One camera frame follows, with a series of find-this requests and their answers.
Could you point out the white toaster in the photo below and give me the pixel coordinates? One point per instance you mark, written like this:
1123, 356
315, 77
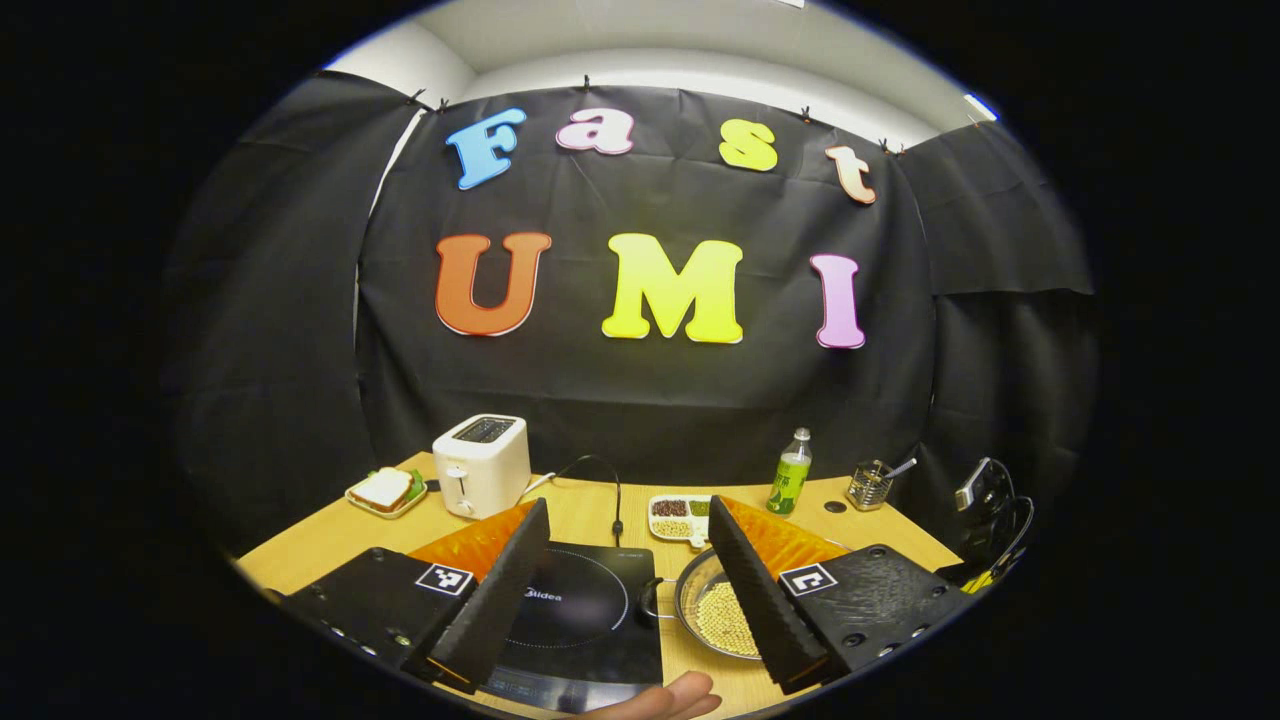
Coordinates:
490, 470

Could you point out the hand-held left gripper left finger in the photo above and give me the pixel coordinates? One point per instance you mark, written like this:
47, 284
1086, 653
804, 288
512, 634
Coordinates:
500, 600

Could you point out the black backdrop cloth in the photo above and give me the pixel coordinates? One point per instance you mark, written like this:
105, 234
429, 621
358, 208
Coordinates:
650, 400

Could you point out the white partitioned bean dish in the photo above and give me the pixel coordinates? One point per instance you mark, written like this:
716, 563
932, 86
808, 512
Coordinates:
672, 520

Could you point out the small rectangular plate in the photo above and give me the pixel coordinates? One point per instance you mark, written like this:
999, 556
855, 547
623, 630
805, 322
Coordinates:
385, 512

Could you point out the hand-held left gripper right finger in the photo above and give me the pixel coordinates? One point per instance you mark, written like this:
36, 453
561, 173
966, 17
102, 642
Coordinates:
760, 610

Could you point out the black induction cooktop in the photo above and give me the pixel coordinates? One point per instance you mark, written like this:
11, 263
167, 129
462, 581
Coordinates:
590, 620

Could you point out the stainless steel pot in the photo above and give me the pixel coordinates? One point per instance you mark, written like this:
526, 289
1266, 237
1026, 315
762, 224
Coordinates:
690, 590

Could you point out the ceiling light panel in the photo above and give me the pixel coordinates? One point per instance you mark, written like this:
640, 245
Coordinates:
981, 106

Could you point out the pile of soybeans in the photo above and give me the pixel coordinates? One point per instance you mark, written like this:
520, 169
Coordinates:
725, 620

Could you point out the green drink bottle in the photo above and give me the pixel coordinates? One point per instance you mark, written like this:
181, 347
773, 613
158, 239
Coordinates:
790, 480

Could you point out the sandwich with lettuce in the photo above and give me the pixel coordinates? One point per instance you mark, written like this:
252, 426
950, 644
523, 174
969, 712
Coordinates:
380, 490

